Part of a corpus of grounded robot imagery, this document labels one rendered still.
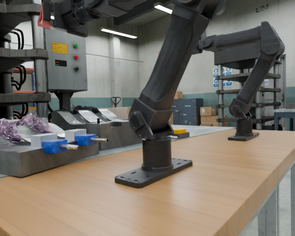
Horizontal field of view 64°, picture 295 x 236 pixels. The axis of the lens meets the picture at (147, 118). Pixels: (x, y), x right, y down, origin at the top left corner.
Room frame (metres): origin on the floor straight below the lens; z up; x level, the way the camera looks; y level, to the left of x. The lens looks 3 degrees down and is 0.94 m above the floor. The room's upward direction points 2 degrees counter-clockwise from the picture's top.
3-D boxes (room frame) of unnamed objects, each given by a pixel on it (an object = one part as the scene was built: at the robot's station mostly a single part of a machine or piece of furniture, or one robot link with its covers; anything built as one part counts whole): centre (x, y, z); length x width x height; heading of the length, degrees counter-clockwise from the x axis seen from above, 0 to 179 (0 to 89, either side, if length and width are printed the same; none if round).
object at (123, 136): (1.05, 0.24, 0.87); 0.50 x 0.26 x 0.14; 45
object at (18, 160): (0.73, 0.44, 0.86); 0.50 x 0.26 x 0.11; 62
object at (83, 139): (0.66, 0.17, 0.86); 0.13 x 0.05 x 0.05; 62
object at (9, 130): (0.74, 0.43, 0.90); 0.26 x 0.18 x 0.08; 62
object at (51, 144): (0.56, 0.22, 0.86); 0.13 x 0.05 x 0.05; 62
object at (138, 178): (0.51, -0.02, 0.84); 0.20 x 0.07 x 0.08; 141
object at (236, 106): (0.98, -0.39, 0.90); 0.09 x 0.06 x 0.06; 141
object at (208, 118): (7.46, -2.10, 0.42); 0.86 x 0.33 x 0.83; 45
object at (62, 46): (1.69, 0.59, 0.74); 0.31 x 0.22 x 1.47; 135
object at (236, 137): (0.97, -0.40, 0.84); 0.20 x 0.07 x 0.08; 141
